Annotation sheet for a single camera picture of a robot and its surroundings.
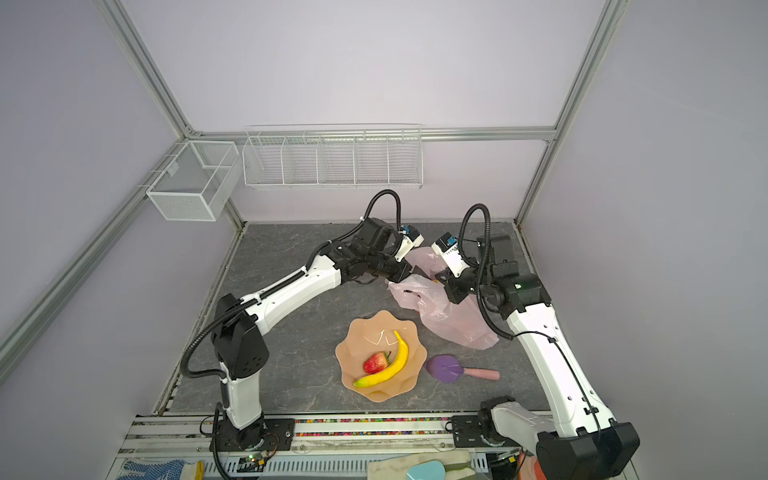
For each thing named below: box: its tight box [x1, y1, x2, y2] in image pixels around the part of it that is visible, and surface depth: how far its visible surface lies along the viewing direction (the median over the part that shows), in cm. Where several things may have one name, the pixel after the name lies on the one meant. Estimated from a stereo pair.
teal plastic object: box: [407, 460, 446, 480], surface depth 69 cm
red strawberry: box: [363, 350, 392, 374], surface depth 84 cm
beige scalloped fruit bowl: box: [335, 310, 427, 402], surface depth 86 cm
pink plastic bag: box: [386, 247, 499, 350], surface depth 73 cm
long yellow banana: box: [353, 331, 409, 387], surface depth 82 cm
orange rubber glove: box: [517, 452, 547, 480], surface depth 69 cm
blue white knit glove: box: [118, 459, 186, 480], surface depth 71 cm
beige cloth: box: [367, 450, 477, 480], surface depth 70 cm
